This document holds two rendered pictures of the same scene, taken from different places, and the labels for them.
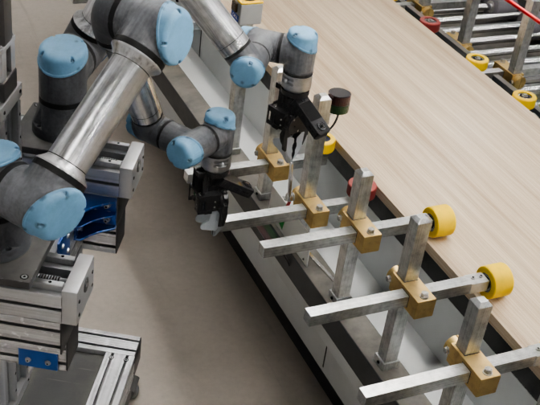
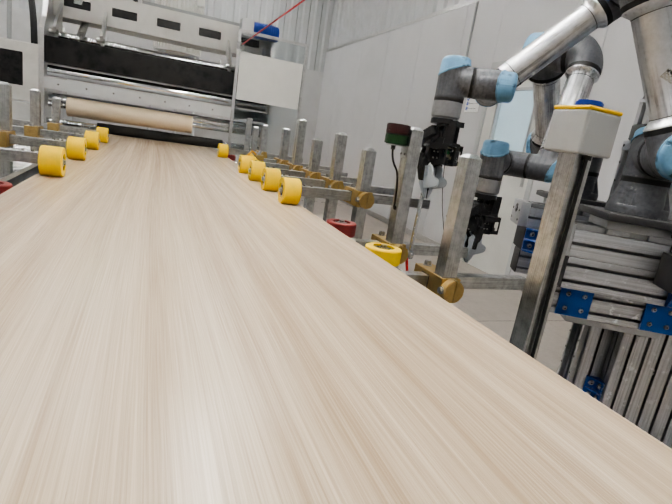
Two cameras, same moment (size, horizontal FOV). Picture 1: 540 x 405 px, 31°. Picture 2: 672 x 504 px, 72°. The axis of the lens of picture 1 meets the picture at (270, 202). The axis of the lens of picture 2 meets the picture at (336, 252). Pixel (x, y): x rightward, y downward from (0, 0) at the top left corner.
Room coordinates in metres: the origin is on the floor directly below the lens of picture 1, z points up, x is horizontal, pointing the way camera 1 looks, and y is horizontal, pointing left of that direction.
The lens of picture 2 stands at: (3.48, -0.14, 1.12)
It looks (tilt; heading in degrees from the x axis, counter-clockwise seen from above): 14 degrees down; 185
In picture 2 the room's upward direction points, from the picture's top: 9 degrees clockwise
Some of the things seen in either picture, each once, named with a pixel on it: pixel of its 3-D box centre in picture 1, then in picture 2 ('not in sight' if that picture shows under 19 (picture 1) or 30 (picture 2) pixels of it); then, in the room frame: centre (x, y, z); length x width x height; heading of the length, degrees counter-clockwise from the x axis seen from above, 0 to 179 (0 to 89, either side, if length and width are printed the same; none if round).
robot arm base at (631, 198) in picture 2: (63, 111); (640, 196); (2.12, 0.54, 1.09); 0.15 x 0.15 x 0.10
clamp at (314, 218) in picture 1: (310, 206); (387, 248); (2.22, -0.11, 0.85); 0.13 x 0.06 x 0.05; 28
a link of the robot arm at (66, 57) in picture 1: (63, 67); (655, 153); (2.13, 0.54, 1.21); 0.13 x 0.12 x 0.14; 173
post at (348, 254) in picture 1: (349, 249); (357, 224); (2.02, -0.21, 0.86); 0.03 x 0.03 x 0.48; 28
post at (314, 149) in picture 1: (310, 173); (398, 218); (2.24, -0.10, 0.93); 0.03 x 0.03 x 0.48; 28
